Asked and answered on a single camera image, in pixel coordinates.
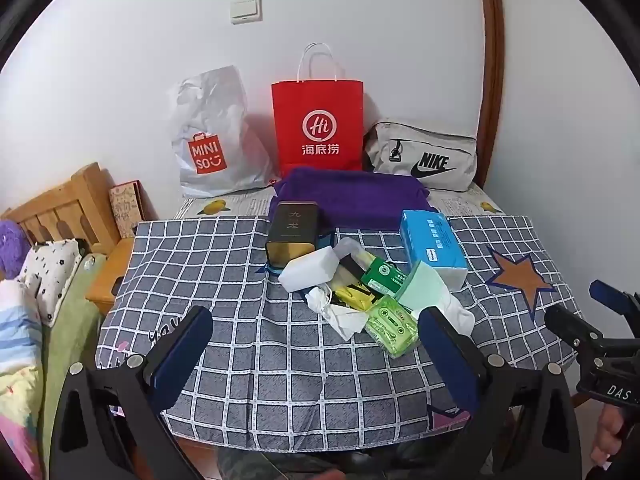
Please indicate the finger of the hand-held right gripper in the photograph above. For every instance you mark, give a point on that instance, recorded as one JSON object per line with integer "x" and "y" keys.
{"x": 612, "y": 297}
{"x": 575, "y": 330}

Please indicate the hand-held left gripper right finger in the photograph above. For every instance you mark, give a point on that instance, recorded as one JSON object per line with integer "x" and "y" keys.
{"x": 450, "y": 355}

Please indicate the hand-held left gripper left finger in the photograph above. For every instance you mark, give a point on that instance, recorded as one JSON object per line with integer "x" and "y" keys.
{"x": 180, "y": 355}

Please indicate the light green tissue packet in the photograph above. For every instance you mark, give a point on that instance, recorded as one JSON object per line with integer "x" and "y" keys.
{"x": 392, "y": 325}

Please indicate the dark green packet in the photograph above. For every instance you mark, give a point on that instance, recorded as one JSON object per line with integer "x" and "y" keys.
{"x": 384, "y": 276}

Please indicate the yellow pouch with black stripes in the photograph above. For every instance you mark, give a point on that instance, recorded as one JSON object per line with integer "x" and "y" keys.
{"x": 357, "y": 296}

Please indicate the white tissue block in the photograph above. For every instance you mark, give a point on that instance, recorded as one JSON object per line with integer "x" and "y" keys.
{"x": 307, "y": 270}

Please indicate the person's right hand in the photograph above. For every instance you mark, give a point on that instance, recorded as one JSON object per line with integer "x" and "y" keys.
{"x": 607, "y": 435}

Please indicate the grey checked cloth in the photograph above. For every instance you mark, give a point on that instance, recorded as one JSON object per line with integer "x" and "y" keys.
{"x": 280, "y": 370}

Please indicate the wooden nightstand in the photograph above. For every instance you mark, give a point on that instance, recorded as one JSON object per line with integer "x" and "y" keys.
{"x": 112, "y": 275}

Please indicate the blue tissue pack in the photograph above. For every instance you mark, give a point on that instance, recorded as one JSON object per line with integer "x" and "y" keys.
{"x": 432, "y": 245}

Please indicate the green bed sheet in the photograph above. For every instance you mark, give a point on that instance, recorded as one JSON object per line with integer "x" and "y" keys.
{"x": 67, "y": 340}

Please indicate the crumpled white tissue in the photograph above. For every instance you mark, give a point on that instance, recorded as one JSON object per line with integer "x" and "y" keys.
{"x": 340, "y": 320}

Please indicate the white floral pillow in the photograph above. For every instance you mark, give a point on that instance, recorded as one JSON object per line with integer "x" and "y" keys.
{"x": 52, "y": 275}

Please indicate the patterned pink book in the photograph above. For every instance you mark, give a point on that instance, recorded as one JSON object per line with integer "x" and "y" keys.
{"x": 125, "y": 207}

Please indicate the mango print tablecloth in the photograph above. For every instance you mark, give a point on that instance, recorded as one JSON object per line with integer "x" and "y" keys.
{"x": 235, "y": 205}

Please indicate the pastel striped blanket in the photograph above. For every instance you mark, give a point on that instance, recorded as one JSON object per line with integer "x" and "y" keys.
{"x": 17, "y": 360}

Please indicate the dark green tin box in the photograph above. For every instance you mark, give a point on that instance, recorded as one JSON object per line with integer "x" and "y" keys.
{"x": 292, "y": 230}

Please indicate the purple towel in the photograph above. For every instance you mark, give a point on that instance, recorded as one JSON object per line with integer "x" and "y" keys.
{"x": 360, "y": 200}

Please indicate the wooden bed headboard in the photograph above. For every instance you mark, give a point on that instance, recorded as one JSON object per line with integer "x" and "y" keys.
{"x": 65, "y": 210}

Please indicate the purple fluffy cushion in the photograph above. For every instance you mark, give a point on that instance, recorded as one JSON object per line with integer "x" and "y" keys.
{"x": 12, "y": 250}

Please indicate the grey waist bag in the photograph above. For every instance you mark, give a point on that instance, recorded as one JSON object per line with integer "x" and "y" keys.
{"x": 425, "y": 155}

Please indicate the white plastic shopping bag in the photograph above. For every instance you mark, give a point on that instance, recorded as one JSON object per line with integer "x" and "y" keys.
{"x": 215, "y": 125}

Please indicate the red paper shopping bag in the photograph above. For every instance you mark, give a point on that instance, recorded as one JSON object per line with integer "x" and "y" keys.
{"x": 320, "y": 130}

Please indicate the brown wooden door frame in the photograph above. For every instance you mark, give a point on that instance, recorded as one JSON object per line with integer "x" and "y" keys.
{"x": 492, "y": 60}

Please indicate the white light switch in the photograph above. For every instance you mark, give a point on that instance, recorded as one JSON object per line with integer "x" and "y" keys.
{"x": 246, "y": 10}

